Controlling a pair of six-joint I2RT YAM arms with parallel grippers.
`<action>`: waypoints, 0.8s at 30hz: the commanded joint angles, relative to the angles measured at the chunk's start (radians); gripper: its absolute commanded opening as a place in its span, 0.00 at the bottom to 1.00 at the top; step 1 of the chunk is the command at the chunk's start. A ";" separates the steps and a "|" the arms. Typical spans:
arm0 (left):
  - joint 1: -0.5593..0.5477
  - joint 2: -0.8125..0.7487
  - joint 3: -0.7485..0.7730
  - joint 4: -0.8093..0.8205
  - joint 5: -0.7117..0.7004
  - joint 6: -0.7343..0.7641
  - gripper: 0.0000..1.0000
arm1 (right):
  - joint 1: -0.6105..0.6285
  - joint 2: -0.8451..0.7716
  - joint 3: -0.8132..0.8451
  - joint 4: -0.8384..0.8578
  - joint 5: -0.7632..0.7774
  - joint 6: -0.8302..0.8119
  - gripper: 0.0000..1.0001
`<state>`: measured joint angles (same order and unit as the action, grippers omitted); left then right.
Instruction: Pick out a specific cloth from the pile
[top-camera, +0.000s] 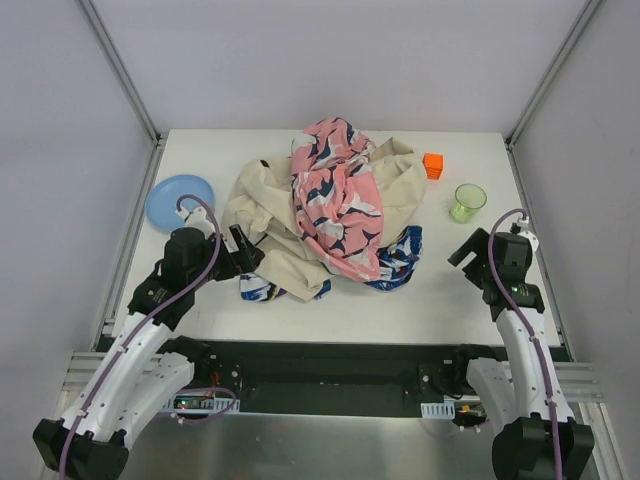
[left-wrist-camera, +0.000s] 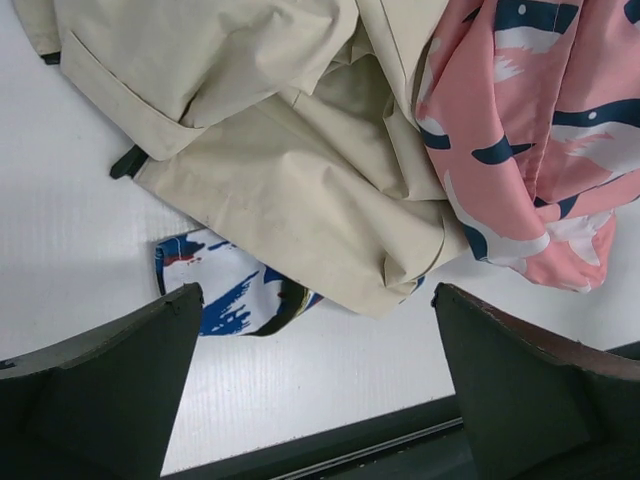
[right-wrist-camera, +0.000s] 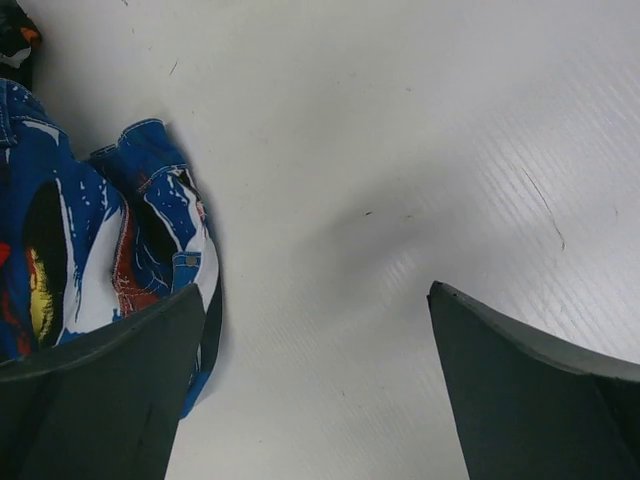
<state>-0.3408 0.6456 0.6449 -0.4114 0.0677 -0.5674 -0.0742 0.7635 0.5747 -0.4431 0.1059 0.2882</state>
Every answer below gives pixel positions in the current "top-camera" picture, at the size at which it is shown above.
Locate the pink patterned cloth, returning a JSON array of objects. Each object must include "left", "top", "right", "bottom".
[{"left": 291, "top": 117, "right": 384, "bottom": 282}]

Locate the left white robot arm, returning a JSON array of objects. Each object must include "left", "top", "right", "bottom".
[{"left": 33, "top": 225, "right": 264, "bottom": 479}]

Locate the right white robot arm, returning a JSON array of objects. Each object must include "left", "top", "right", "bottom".
[{"left": 448, "top": 228, "right": 595, "bottom": 479}]

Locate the beige cloth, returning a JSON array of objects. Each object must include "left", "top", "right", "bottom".
[{"left": 222, "top": 138, "right": 427, "bottom": 301}]

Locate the blue patterned cloth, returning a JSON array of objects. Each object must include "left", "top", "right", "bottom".
[{"left": 239, "top": 225, "right": 423, "bottom": 302}]

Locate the green transparent cup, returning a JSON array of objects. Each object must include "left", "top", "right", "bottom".
[{"left": 449, "top": 183, "right": 487, "bottom": 223}]

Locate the light blue plate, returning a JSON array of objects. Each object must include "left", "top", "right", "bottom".
[{"left": 145, "top": 174, "right": 215, "bottom": 234}]

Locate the orange cube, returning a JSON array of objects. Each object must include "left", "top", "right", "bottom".
[{"left": 422, "top": 153, "right": 444, "bottom": 180}]

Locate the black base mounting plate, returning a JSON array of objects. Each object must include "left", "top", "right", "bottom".
[{"left": 174, "top": 341, "right": 507, "bottom": 418}]

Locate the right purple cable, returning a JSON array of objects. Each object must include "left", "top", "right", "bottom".
[{"left": 488, "top": 208, "right": 564, "bottom": 480}]

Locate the right aluminium frame post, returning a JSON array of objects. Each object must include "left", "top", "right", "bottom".
[{"left": 505, "top": 0, "right": 606, "bottom": 151}]

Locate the aluminium frame post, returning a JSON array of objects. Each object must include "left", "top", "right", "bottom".
[
  {"left": 76, "top": 0, "right": 163, "bottom": 146},
  {"left": 505, "top": 0, "right": 606, "bottom": 151}
]

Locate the left aluminium frame post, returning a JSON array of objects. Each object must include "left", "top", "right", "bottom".
[{"left": 76, "top": 0, "right": 163, "bottom": 146}]

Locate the left white cable duct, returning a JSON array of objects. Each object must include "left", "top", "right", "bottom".
[{"left": 160, "top": 395, "right": 240, "bottom": 416}]

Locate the white cable duct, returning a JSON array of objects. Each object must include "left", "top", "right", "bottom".
[
  {"left": 420, "top": 400, "right": 456, "bottom": 421},
  {"left": 160, "top": 395, "right": 240, "bottom": 416}
]

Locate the right white cable duct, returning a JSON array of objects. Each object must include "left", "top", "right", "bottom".
[{"left": 420, "top": 400, "right": 456, "bottom": 421}]

